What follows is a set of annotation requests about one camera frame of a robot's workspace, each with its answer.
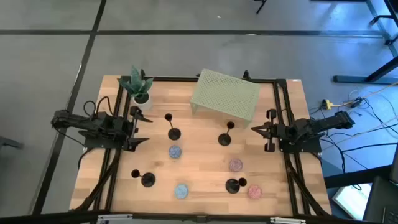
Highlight green perforated metal shelf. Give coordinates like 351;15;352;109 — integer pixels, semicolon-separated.
189;68;262;129

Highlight black candlestick holder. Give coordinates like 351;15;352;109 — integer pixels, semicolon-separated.
217;121;236;147
224;177;248;195
164;113;182;141
131;169;157;188

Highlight silver metal bracket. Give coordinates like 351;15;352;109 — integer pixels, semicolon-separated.
97;213;134;224
269;216;307;224

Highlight maroon patterned tin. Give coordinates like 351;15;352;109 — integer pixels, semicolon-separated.
228;158;244;173

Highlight black desk frame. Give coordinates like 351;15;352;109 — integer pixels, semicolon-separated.
333;0;398;85

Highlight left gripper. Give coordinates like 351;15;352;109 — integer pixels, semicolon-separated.
121;106;154;152

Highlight black chair leg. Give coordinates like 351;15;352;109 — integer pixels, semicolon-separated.
253;0;268;15

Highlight red patterned tin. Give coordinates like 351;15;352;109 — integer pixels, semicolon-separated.
247;185;263;200

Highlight open laptop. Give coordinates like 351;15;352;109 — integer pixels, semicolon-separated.
331;175;398;224

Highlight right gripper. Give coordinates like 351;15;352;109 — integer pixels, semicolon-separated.
251;108;292;152

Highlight potted green snake plant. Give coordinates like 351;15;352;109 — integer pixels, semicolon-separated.
117;64;155;111

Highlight black camera rig beam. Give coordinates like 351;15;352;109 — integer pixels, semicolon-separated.
0;210;398;224

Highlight grey chair base leg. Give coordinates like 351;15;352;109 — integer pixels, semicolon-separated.
0;136;24;151

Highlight light blue patterned tin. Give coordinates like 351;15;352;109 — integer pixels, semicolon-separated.
174;184;190;200

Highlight black aluminium table frame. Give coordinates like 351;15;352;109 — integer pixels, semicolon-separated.
70;68;333;218

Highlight black desk foot bar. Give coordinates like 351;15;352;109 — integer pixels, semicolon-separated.
323;164;393;189

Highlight dark blue patterned tin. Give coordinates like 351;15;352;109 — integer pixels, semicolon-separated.
168;145;183;159

